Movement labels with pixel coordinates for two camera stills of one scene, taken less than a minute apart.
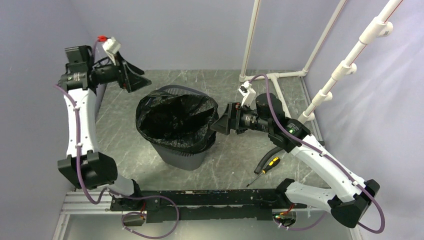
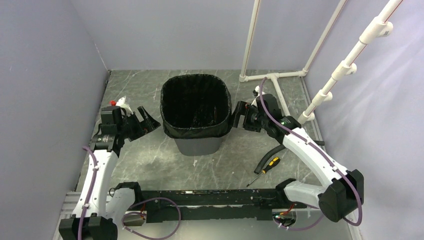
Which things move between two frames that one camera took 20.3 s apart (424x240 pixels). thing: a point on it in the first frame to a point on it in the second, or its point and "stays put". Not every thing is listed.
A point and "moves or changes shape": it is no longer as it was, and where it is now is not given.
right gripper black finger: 228,121 to 242,108
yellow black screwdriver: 274,162 stays put
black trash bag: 182,122 moves or changes shape
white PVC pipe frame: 381,27 stays put
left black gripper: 129,75 to 148,124
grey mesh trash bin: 186,161 to 198,146
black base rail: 164,206 stays put
